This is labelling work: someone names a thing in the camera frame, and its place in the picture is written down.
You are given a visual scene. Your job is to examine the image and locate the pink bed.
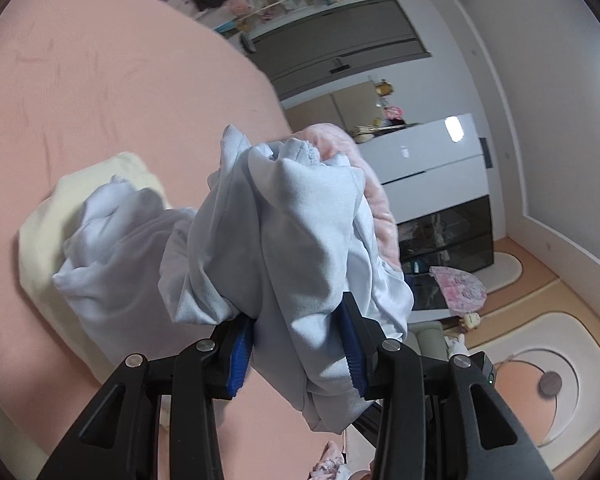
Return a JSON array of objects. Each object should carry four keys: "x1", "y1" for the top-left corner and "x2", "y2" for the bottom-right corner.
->
[{"x1": 0, "y1": 0, "x2": 381, "y2": 480}]

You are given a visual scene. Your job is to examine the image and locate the person's printed pajamas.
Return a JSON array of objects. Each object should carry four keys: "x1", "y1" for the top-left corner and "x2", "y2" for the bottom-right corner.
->
[{"x1": 307, "y1": 440, "x2": 353, "y2": 480}]

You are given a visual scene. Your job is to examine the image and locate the white cloth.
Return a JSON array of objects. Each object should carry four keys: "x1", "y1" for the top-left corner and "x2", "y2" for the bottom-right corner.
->
[{"x1": 52, "y1": 175, "x2": 197, "y2": 367}]

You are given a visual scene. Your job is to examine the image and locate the pink folded quilt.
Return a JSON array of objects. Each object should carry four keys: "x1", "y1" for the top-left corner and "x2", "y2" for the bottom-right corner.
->
[{"x1": 300, "y1": 122, "x2": 401, "y2": 273}]

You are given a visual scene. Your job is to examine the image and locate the cream shirt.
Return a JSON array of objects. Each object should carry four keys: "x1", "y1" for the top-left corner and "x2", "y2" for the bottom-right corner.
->
[{"x1": 17, "y1": 151, "x2": 173, "y2": 386}]

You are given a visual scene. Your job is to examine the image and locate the white shelf rack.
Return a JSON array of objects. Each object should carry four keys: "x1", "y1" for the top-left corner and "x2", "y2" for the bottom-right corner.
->
[{"x1": 237, "y1": 0, "x2": 322, "y2": 36}]

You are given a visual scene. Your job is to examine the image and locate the grey door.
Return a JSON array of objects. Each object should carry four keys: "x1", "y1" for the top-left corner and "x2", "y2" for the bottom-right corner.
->
[{"x1": 247, "y1": 0, "x2": 432, "y2": 102}]

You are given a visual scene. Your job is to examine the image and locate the beige cabinet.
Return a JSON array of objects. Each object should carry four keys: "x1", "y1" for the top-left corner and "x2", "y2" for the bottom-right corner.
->
[{"x1": 284, "y1": 79, "x2": 382, "y2": 132}]

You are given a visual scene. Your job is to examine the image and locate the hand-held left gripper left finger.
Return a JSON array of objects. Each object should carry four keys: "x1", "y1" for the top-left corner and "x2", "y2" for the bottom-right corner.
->
[{"x1": 36, "y1": 316, "x2": 255, "y2": 480}]

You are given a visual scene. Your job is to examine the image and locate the dark glass wardrobe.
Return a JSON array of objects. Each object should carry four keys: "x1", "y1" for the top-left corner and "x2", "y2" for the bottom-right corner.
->
[{"x1": 396, "y1": 194, "x2": 496, "y2": 312}]

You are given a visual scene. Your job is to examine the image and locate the white garment with ties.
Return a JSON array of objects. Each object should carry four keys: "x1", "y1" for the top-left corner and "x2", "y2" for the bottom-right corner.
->
[{"x1": 159, "y1": 125, "x2": 415, "y2": 433}]

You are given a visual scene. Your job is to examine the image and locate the white rabbit plush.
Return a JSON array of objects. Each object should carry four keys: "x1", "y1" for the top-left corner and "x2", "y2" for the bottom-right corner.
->
[{"x1": 444, "y1": 332, "x2": 469, "y2": 362}]

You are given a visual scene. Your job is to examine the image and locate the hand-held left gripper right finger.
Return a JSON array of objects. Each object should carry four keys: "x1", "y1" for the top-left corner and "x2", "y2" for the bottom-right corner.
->
[{"x1": 337, "y1": 291, "x2": 557, "y2": 480}]

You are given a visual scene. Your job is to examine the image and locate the round dark ceiling fixture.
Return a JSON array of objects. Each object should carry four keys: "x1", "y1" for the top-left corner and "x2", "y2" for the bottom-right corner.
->
[{"x1": 538, "y1": 371, "x2": 564, "y2": 399}]

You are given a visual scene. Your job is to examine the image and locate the pink printed hanging cloth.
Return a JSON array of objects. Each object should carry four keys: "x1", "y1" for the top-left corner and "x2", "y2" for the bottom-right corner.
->
[{"x1": 429, "y1": 265, "x2": 489, "y2": 319}]

